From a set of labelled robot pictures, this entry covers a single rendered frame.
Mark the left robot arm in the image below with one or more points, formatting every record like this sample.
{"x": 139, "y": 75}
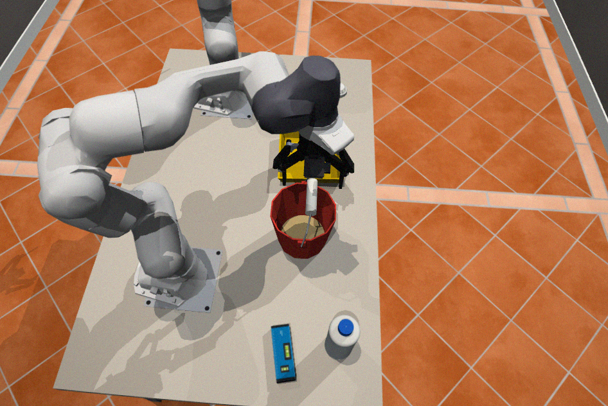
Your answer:
{"x": 220, "y": 41}

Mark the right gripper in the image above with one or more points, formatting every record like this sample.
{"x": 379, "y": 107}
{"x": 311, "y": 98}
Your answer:
{"x": 282, "y": 161}

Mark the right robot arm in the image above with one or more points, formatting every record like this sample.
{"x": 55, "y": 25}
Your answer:
{"x": 101, "y": 128}

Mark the blue spirit level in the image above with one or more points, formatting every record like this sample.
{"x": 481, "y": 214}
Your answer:
{"x": 283, "y": 357}

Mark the yellow square tray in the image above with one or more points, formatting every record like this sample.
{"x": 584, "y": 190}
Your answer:
{"x": 296, "y": 171}

